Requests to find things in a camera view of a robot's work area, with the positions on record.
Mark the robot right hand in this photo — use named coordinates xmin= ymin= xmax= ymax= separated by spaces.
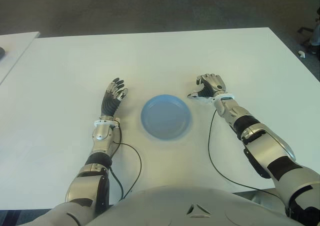
xmin=187 ymin=73 xmax=227 ymax=99

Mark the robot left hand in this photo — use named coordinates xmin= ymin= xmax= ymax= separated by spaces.
xmin=100 ymin=77 xmax=129 ymax=118

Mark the blue plate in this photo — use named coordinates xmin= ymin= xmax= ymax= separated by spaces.
xmin=140 ymin=94 xmax=194 ymax=141

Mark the black office chair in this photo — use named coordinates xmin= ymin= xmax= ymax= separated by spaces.
xmin=297 ymin=27 xmax=315 ymax=48

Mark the white side table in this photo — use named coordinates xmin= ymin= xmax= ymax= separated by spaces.
xmin=0 ymin=31 xmax=41 ymax=85

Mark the grey robot torso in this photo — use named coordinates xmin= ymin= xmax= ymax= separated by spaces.
xmin=86 ymin=185 xmax=288 ymax=226

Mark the thin black cable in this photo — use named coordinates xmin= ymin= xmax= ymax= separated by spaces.
xmin=207 ymin=109 xmax=278 ymax=195
xmin=113 ymin=127 xmax=143 ymax=199

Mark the thick black cable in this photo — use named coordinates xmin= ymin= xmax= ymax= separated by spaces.
xmin=109 ymin=168 xmax=124 ymax=202

